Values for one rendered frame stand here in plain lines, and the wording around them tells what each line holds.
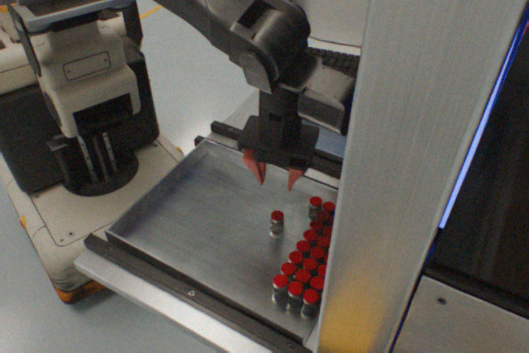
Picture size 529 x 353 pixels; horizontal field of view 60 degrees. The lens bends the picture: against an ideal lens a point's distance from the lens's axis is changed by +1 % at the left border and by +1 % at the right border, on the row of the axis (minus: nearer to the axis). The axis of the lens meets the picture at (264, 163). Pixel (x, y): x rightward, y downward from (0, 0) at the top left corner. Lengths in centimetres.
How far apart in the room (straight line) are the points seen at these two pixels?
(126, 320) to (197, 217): 100
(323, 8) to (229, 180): 73
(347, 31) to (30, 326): 142
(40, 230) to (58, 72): 61
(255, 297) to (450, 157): 47
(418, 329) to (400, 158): 16
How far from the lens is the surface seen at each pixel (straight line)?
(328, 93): 50
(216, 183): 82
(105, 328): 174
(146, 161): 182
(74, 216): 170
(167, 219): 78
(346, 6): 138
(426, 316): 36
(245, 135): 62
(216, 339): 65
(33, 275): 196
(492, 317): 34
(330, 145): 91
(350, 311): 39
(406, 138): 25
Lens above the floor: 146
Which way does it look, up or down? 42 degrees down
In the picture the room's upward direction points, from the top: straight up
